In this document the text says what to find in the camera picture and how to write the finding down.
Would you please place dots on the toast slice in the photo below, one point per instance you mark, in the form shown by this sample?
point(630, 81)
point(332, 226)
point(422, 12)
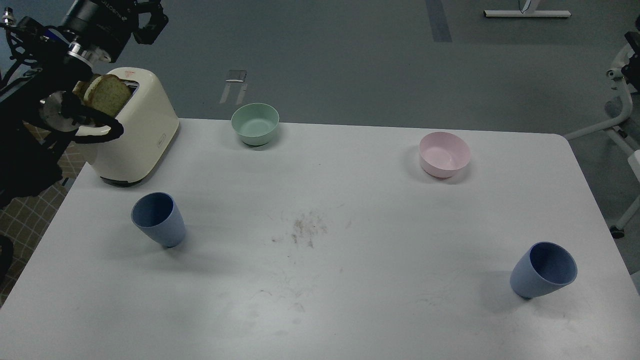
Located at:
point(106, 93)
point(81, 88)

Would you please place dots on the white stand base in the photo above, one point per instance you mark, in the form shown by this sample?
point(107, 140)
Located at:
point(528, 9)

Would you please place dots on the front toast slice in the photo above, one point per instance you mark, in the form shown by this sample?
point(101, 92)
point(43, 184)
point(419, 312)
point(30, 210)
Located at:
point(106, 93)

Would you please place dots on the blue cup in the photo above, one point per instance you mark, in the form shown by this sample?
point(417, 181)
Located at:
point(545, 268)
point(158, 216)

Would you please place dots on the green bowl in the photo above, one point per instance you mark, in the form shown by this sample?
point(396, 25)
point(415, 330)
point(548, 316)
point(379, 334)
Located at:
point(255, 124)

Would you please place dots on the white chair frame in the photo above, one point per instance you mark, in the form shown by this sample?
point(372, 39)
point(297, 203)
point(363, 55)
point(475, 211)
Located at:
point(623, 73)

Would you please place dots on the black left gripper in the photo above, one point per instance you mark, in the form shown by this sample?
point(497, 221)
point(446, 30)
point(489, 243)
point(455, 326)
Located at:
point(107, 25)

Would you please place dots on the pink bowl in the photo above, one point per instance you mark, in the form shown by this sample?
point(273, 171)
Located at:
point(443, 154)

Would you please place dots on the rear toast slice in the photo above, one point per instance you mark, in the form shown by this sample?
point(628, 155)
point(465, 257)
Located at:
point(81, 88)

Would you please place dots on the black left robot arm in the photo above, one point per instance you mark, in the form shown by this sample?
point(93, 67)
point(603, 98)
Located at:
point(40, 113)

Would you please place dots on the cream white toaster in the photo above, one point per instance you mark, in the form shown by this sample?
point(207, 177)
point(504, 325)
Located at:
point(150, 123)

